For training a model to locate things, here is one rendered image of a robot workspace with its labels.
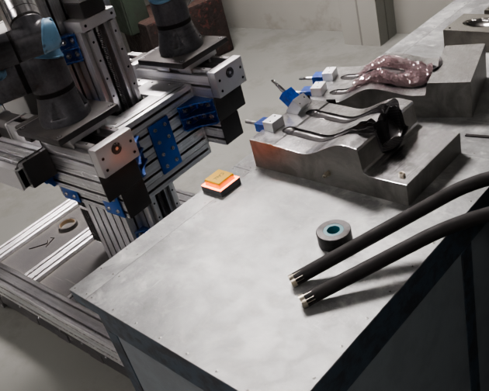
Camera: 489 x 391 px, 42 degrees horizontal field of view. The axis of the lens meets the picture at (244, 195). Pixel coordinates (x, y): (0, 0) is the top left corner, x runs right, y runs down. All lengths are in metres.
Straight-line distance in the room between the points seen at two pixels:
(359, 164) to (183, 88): 0.77
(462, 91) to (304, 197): 0.54
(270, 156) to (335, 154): 0.24
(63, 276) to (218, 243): 1.31
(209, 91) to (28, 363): 1.37
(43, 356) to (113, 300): 1.30
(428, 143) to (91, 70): 1.04
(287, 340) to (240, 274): 0.25
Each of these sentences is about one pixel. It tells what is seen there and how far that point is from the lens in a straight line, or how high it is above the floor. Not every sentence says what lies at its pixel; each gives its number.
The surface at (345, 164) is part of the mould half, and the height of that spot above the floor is 0.88.
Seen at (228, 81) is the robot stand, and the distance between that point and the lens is 2.10.
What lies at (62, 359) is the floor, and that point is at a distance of 2.74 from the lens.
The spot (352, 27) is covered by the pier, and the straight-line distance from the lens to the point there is 4.76.
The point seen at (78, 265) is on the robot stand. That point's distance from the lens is 2.82.
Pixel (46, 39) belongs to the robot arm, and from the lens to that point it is 1.58.
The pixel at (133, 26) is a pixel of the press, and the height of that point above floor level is 0.44.
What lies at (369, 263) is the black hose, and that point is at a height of 0.85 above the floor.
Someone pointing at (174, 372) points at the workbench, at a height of 0.67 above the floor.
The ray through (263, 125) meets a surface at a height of 0.91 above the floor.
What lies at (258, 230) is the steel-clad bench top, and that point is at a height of 0.80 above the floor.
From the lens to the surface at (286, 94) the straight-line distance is 1.89.
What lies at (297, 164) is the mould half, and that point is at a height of 0.84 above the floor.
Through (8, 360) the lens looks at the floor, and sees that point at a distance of 2.88.
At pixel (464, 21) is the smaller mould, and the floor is 0.87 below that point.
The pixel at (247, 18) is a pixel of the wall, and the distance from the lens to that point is 5.68.
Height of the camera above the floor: 1.70
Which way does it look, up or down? 31 degrees down
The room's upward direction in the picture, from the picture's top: 16 degrees counter-clockwise
